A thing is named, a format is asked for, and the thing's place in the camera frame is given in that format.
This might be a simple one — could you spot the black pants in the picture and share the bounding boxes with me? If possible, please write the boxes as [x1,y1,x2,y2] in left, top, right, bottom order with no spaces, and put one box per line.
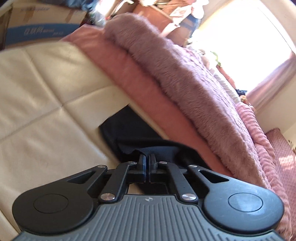
[98,105,209,169]

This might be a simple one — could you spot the ribbed pink blanket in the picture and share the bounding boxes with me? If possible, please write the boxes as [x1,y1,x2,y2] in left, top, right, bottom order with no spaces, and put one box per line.
[235,102,292,240]

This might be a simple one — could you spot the quilted pink headboard cover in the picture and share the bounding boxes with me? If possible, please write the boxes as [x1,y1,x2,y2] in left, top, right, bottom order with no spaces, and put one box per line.
[265,127,296,200]

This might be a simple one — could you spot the cream leather mattress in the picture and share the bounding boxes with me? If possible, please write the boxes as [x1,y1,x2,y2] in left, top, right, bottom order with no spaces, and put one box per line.
[1,42,166,240]

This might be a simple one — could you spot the fluffy mauve blanket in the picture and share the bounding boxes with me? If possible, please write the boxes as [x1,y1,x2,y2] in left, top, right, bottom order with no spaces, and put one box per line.
[104,14,274,190]

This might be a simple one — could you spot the pink curtain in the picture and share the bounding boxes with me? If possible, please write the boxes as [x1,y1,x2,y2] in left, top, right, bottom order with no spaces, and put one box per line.
[247,52,295,112]

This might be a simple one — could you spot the pink bed sheet layer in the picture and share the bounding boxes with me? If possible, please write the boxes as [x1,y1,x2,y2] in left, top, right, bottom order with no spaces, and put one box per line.
[62,25,232,176]

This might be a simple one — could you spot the cardboard box blue print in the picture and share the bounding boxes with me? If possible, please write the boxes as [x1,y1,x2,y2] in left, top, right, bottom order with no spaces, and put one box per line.
[1,1,86,49]

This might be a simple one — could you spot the pile of pink bedding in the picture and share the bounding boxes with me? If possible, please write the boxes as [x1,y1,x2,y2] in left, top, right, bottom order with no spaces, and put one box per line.
[138,0,210,26]

